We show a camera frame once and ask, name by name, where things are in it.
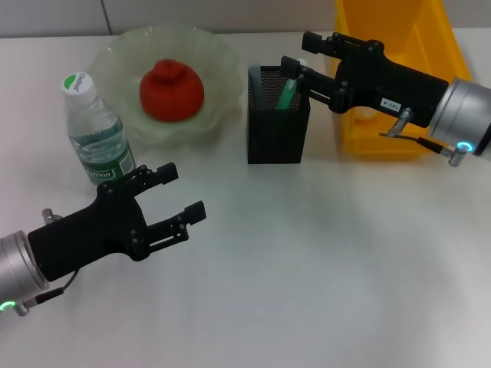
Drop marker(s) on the black mesh pen holder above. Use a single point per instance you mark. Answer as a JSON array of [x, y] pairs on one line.
[[276, 134]]

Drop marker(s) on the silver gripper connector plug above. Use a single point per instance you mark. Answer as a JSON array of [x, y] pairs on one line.
[[50, 215], [401, 120]]

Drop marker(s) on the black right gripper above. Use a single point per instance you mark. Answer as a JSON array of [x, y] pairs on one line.
[[391, 88]]

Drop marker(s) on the yellow plastic bin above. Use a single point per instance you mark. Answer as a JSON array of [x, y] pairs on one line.
[[422, 38]]

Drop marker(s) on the clear green-labelled water bottle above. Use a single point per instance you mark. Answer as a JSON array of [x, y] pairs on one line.
[[99, 145]]

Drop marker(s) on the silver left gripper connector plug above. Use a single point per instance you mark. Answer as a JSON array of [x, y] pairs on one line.
[[50, 215]]

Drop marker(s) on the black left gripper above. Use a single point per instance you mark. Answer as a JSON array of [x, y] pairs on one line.
[[84, 234]]

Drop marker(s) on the white and silver left arm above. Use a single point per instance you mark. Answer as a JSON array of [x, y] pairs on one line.
[[15, 260]]

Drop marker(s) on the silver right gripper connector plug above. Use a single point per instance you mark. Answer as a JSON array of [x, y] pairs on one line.
[[401, 120]]

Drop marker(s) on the green pen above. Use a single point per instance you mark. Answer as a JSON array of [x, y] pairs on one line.
[[287, 96]]

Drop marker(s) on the green glass fruit plate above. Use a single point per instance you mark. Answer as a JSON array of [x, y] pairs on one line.
[[218, 76]]

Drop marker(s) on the orange fruit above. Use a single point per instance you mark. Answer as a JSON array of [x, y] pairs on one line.
[[172, 96]]

